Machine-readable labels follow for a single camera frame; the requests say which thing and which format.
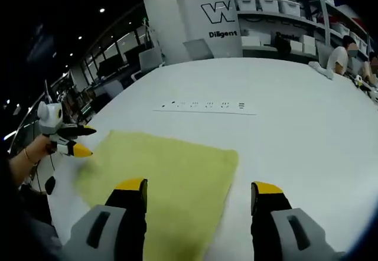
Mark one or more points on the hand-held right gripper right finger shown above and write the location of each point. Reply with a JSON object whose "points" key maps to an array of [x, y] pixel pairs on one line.
{"points": [[268, 210]]}

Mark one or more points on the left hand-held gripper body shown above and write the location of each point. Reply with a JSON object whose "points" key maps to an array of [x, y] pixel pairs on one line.
{"points": [[50, 117]]}

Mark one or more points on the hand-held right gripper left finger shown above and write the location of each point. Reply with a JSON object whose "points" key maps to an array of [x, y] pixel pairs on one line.
{"points": [[127, 213]]}

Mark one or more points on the yellow and blue garment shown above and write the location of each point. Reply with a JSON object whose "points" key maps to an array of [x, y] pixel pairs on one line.
{"points": [[177, 169]]}

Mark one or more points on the person's left hand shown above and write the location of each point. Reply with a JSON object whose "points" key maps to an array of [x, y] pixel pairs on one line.
{"points": [[42, 148]]}

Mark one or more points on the black oval device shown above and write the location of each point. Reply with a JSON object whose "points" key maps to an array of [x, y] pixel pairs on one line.
{"points": [[50, 185]]}

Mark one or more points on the black monitor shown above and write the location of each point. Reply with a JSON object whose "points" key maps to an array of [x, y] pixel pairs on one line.
{"points": [[111, 64], [135, 52]]}

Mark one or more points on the person's dark clothing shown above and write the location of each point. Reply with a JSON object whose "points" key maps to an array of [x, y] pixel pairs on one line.
{"points": [[29, 228]]}

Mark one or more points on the grey chair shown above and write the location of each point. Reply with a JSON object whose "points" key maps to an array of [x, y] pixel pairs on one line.
{"points": [[197, 50], [150, 60]]}

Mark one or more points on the white table socket strip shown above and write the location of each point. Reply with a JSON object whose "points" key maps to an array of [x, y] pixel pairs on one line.
{"points": [[206, 109]]}

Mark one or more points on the white cloth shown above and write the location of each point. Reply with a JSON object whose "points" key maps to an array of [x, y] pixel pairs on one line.
{"points": [[321, 70]]}

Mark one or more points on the white pillar with logo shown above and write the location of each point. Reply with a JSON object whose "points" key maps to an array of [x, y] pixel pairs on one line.
{"points": [[183, 13]]}

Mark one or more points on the black bag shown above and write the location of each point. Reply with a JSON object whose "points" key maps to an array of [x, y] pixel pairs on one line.
{"points": [[283, 45]]}

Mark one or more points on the white cardboard box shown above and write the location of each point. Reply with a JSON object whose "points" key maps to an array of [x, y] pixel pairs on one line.
{"points": [[304, 45]]}

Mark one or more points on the grey shelving unit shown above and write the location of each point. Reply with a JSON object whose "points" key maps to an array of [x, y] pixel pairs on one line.
{"points": [[310, 24]]}

